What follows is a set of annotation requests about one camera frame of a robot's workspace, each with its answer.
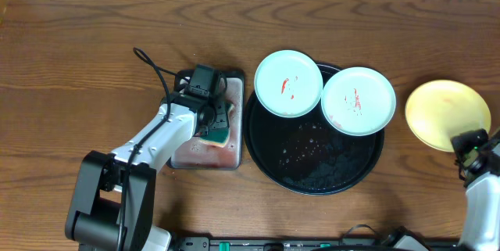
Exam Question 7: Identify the mint green plate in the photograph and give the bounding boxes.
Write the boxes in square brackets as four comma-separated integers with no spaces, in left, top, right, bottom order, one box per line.
[320,67,397,136]
[254,50,323,118]

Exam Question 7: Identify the green and yellow sponge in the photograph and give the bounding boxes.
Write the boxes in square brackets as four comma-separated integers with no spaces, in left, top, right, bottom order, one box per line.
[200,127,230,148]

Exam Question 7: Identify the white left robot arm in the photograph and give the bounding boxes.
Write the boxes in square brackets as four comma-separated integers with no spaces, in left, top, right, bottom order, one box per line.
[65,94,229,250]

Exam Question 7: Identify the black rectangular water tray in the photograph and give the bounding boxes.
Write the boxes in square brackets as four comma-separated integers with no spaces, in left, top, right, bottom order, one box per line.
[167,70,245,170]

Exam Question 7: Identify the round black tray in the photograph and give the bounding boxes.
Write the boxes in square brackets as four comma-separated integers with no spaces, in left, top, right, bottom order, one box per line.
[242,62,385,196]

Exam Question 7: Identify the yellow plate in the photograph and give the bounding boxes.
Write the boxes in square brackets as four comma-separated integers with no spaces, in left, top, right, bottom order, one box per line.
[405,80,491,152]

